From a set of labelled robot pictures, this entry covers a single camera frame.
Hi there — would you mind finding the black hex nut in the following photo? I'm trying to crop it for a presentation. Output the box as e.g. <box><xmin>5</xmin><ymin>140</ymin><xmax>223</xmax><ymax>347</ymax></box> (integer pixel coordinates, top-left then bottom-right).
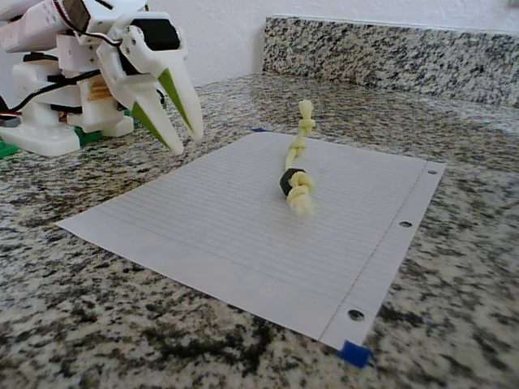
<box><xmin>278</xmin><ymin>167</ymin><xmax>303</xmax><ymax>198</ymax></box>

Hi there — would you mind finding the yellow knotted rope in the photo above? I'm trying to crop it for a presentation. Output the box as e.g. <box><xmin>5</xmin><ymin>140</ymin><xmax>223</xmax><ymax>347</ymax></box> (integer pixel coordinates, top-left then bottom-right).
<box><xmin>285</xmin><ymin>99</ymin><xmax>316</xmax><ymax>219</ymax></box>

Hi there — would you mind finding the wooden stick stack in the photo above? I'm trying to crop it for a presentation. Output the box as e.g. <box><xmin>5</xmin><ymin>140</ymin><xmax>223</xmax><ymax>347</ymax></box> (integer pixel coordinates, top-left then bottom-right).
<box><xmin>86</xmin><ymin>79</ymin><xmax>112</xmax><ymax>103</ymax></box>

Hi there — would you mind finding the lined paper sheet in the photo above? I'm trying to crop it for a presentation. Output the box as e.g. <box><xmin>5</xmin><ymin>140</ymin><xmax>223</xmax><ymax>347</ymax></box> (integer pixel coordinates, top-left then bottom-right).
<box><xmin>55</xmin><ymin>132</ymin><xmax>447</xmax><ymax>350</ymax></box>

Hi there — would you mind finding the red black servo cable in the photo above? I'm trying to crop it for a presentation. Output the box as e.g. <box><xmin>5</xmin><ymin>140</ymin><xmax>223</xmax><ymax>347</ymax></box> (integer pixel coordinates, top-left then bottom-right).
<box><xmin>52</xmin><ymin>0</ymin><xmax>122</xmax><ymax>48</ymax></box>

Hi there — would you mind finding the thick black cable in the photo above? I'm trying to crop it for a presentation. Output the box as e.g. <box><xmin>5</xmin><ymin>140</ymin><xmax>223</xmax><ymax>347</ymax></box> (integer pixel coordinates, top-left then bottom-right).
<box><xmin>7</xmin><ymin>68</ymin><xmax>102</xmax><ymax>118</ymax></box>

